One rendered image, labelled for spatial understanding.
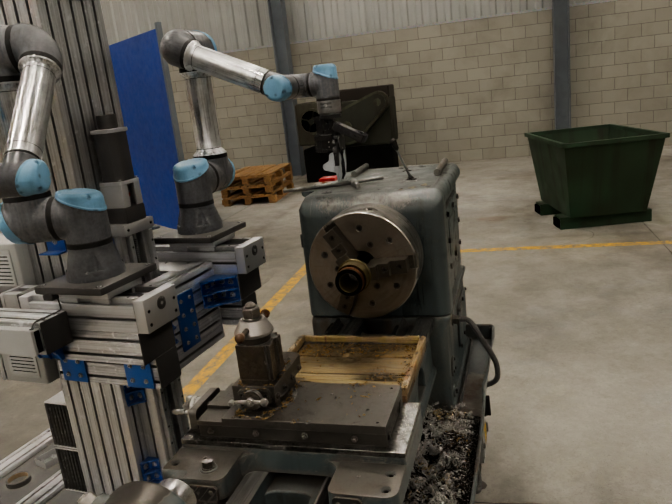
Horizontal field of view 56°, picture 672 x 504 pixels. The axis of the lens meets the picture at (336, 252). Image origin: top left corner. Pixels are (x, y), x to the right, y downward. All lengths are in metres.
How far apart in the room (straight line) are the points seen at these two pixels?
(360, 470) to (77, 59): 1.39
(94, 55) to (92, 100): 0.13
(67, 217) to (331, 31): 10.64
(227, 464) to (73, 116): 1.12
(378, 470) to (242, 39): 11.77
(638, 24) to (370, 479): 11.09
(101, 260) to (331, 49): 10.55
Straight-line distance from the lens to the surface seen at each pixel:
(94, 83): 2.05
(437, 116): 11.77
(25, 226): 1.79
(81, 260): 1.74
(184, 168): 2.10
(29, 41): 1.72
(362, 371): 1.61
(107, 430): 2.24
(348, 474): 1.21
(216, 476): 1.26
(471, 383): 2.27
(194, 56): 2.07
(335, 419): 1.24
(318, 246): 1.80
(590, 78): 11.80
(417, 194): 1.89
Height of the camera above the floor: 1.58
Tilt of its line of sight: 15 degrees down
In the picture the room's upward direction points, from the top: 7 degrees counter-clockwise
